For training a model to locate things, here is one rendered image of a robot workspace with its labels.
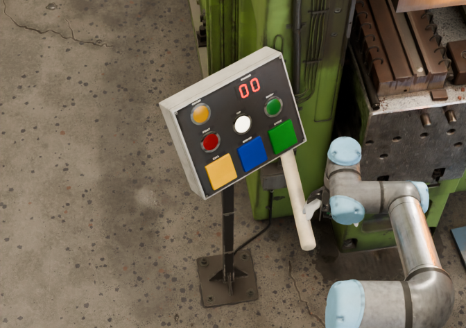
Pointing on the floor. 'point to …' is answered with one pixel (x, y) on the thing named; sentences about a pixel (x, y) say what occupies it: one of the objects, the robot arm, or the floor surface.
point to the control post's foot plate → (244, 294)
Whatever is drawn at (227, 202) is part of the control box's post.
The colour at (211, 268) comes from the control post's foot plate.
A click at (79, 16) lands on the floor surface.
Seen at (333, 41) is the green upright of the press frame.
